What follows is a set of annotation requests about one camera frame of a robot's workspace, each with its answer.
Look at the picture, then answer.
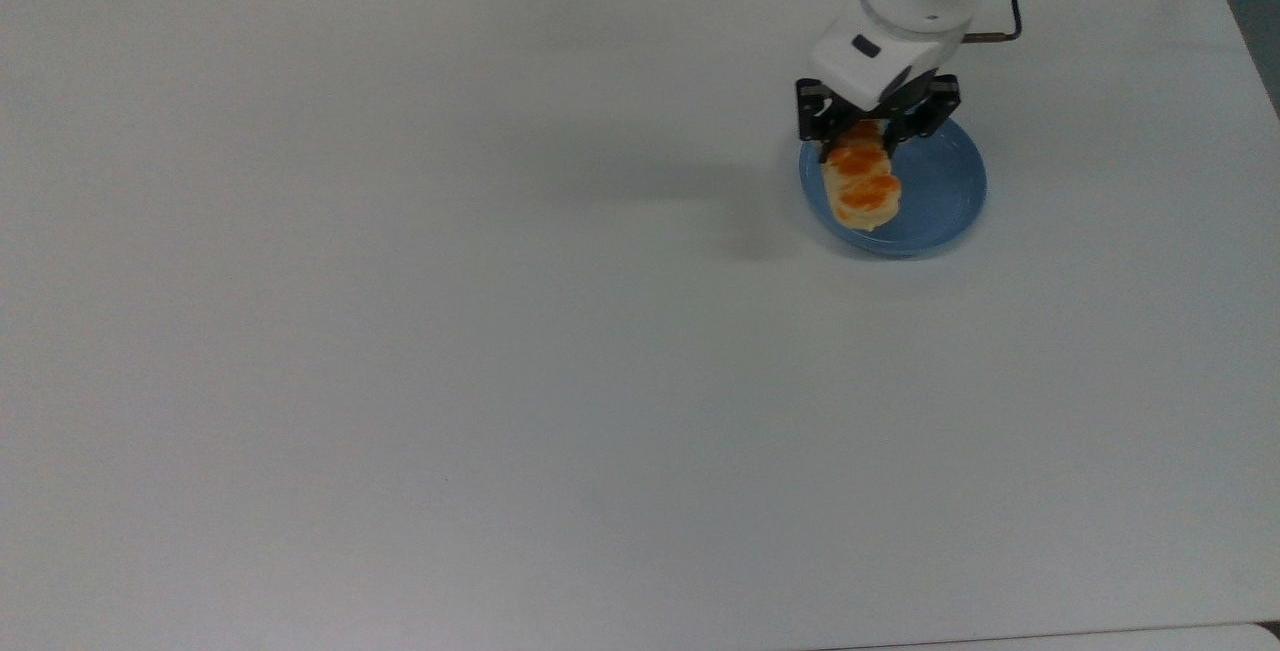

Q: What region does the blue round plate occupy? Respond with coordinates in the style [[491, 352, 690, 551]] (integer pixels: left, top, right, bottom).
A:
[[797, 115, 989, 260]]

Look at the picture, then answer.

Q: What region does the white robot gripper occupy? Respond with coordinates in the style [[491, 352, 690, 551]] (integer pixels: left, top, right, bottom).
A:
[[795, 0, 973, 165]]

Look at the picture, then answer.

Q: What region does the white adjacent table edge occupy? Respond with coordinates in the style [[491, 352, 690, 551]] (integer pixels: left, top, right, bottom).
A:
[[830, 622, 1280, 651]]

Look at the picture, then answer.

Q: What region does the orange glazed bread loaf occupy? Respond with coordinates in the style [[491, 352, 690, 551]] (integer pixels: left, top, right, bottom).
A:
[[821, 118, 904, 234]]

